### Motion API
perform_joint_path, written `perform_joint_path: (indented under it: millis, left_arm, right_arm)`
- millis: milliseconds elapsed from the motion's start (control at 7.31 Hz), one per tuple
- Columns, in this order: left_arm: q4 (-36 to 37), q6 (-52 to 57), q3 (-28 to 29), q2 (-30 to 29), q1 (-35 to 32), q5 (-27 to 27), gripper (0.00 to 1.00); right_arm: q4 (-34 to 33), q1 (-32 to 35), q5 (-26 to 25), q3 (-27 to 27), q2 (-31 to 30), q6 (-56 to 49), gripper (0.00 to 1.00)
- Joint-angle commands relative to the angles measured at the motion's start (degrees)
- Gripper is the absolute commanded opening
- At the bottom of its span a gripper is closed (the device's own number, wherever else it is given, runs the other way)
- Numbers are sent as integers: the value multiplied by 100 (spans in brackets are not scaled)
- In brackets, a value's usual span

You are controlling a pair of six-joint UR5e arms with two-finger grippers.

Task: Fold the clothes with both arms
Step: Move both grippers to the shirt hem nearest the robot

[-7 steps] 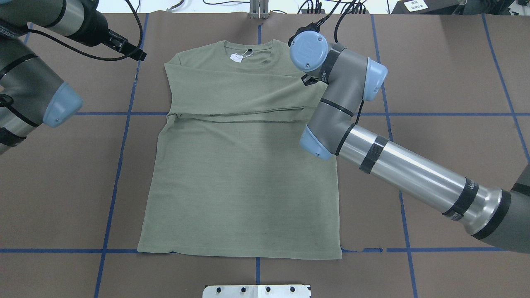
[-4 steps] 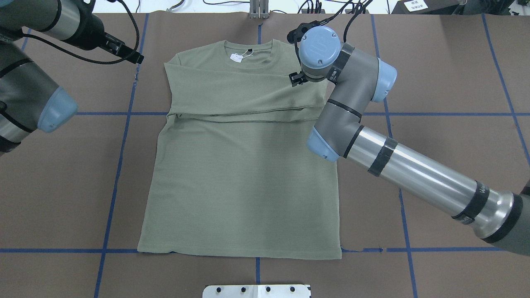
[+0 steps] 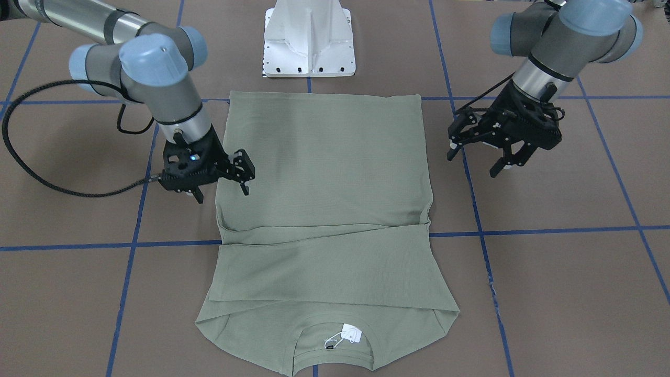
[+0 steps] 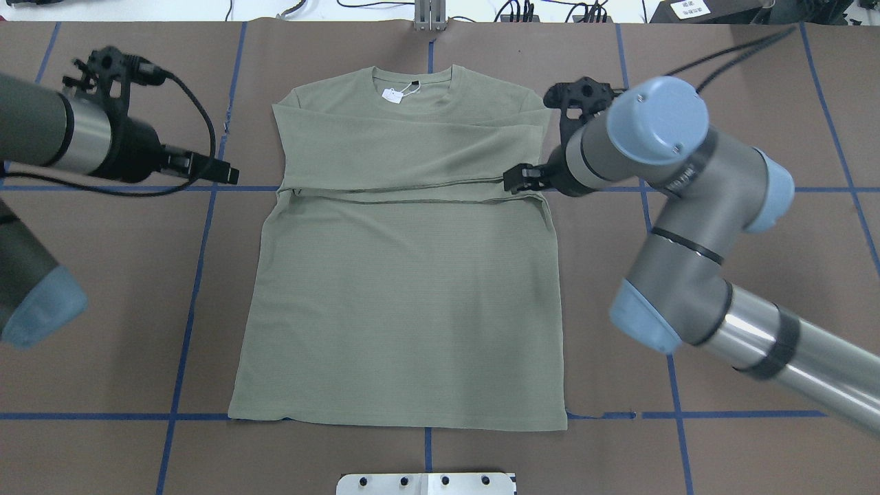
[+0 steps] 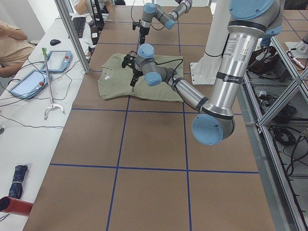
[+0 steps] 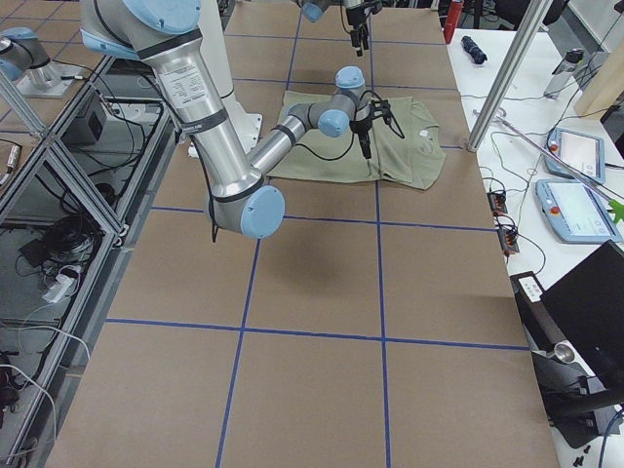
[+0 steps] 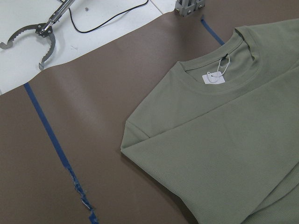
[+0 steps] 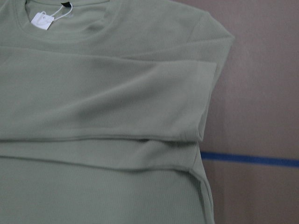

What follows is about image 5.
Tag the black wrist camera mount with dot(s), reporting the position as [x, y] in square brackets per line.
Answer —
[136, 24]
[129, 60]

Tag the seated person beige shirt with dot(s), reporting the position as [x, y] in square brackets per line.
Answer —
[14, 49]

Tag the near blue teach pendant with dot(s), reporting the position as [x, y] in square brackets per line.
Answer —
[30, 85]

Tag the olive green long-sleeve shirt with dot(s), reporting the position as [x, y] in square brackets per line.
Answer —
[119, 83]

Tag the aluminium frame rail structure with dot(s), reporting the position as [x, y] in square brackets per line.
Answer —
[275, 91]

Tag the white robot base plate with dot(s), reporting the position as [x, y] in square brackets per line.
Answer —
[204, 71]

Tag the red fire extinguisher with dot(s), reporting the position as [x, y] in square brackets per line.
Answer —
[15, 206]

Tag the far blue teach pendant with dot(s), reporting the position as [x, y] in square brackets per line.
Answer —
[57, 61]

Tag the black computer mouse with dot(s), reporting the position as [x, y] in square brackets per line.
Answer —
[54, 42]

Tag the blue teach pendant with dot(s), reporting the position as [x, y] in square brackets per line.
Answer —
[30, 85]
[57, 61]

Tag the grey aluminium frame post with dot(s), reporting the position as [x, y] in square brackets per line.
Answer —
[65, 16]

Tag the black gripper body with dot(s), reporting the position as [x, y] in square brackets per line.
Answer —
[144, 31]
[136, 71]

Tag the black computer keyboard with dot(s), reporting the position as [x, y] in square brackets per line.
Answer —
[79, 25]

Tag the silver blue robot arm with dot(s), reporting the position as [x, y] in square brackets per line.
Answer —
[250, 20]
[168, 20]

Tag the dark folded umbrella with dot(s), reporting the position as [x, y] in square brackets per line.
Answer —
[16, 188]

